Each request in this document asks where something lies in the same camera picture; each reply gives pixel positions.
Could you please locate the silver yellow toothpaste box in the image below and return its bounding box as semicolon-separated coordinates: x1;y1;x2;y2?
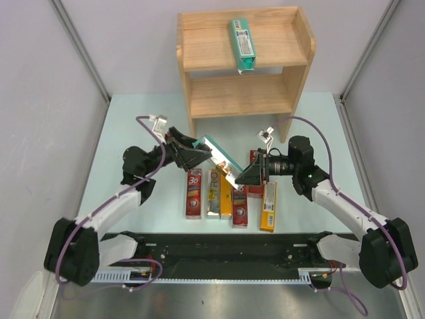
207;169;232;220

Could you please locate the wooden two-tier shelf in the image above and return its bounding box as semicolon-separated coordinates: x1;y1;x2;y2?
177;6;316;141

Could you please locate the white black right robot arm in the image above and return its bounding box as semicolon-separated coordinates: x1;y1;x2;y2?
236;136;418;290

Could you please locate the red 3d toothpaste box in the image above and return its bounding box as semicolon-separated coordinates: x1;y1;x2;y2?
185;168;202;219
247;150;264;198
232;185;248;229

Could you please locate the left red 3D toothpaste box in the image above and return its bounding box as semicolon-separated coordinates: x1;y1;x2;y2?
185;168;202;219

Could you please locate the upper red 3D toothpaste box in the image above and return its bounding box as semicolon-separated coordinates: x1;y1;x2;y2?
247;150;264;198

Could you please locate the teal toothpaste box with barcode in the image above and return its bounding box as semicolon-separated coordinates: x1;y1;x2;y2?
229;18;257;75

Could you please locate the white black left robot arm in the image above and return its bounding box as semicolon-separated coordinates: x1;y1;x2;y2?
44;127;212;286

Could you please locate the yellow toothpaste box with barcode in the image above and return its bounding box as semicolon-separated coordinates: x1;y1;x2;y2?
260;181;277;233

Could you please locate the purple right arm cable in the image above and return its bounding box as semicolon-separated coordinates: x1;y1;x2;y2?
270;116;410;290

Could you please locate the middle red 3D toothpaste box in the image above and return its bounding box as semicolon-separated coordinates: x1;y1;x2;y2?
232;185;248;229

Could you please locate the silver teal toothpaste box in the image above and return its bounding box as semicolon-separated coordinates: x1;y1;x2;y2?
192;135;242;190

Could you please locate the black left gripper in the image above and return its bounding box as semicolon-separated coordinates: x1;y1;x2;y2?
141;126;211;176

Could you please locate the white slotted cable duct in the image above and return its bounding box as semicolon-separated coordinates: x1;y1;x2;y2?
91;269;311;285

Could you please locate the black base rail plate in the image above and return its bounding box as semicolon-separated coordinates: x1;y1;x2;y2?
115;233;339;282

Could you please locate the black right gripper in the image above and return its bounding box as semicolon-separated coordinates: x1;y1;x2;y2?
236;148;299;186

